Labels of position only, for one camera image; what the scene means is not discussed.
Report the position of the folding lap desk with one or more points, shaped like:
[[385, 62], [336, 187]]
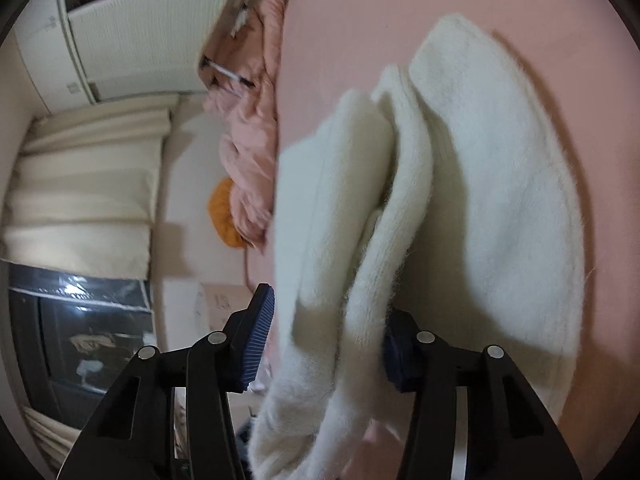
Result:
[[229, 20]]

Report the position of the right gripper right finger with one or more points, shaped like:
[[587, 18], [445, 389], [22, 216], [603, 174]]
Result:
[[474, 414]]

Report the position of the white louvered wardrobe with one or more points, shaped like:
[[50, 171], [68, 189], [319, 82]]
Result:
[[112, 48]]

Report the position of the cream curtain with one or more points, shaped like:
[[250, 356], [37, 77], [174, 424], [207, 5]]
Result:
[[83, 199]]

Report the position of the pink bed sheet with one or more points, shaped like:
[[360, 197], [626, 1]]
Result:
[[585, 66]]

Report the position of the white fluffy cardigan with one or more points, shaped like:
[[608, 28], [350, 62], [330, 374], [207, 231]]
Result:
[[443, 192]]

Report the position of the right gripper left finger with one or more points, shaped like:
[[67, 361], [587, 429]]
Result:
[[167, 414]]

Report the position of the pink crumpled duvet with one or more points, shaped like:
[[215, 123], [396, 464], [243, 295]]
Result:
[[248, 148]]

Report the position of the orange pumpkin plush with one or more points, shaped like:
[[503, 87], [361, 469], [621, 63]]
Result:
[[226, 211]]

